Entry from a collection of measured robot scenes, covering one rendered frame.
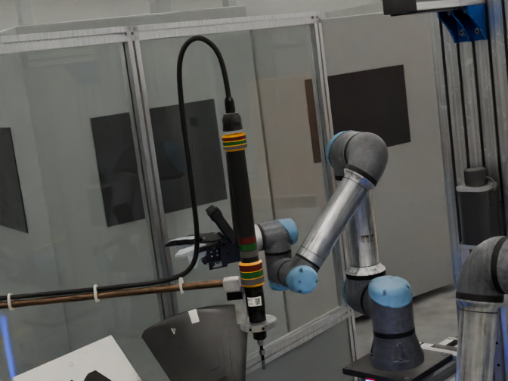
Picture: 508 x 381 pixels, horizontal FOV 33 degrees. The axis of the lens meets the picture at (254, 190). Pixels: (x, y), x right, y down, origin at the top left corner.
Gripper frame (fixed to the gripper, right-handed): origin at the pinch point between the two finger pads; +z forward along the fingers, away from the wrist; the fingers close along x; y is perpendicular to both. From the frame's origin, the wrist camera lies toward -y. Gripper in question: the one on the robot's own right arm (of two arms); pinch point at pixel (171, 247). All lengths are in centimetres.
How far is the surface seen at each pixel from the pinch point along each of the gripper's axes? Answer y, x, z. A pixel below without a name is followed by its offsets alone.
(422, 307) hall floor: 186, 280, -245
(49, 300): -14, -53, 38
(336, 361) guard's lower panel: 69, 39, -64
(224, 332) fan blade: -1, -58, 5
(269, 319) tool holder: -8, -72, 0
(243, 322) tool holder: -9, -71, 5
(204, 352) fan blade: 1, -60, 10
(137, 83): -42.1, 16.6, 0.4
